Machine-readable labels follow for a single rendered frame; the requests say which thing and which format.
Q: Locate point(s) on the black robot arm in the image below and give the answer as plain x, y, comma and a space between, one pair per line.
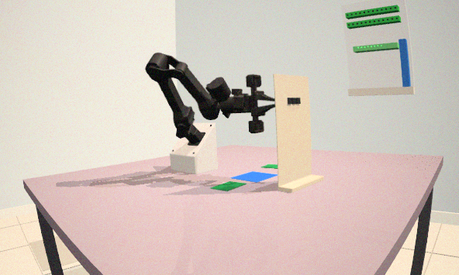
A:
216, 97

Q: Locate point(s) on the blue flat square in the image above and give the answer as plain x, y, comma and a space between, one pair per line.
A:
254, 176

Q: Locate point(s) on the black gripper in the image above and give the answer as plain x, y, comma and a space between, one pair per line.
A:
251, 104

